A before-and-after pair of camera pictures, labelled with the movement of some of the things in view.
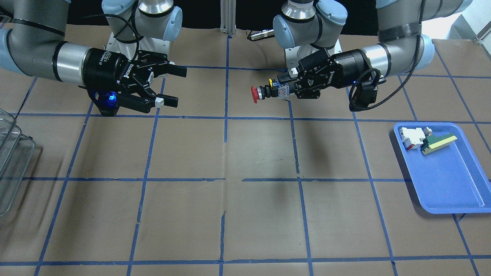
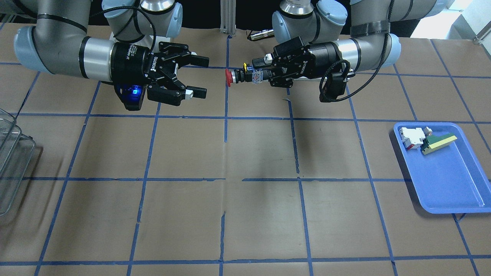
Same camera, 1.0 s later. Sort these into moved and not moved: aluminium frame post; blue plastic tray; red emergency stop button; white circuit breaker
Moved: red emergency stop button
Not moved: aluminium frame post; white circuit breaker; blue plastic tray
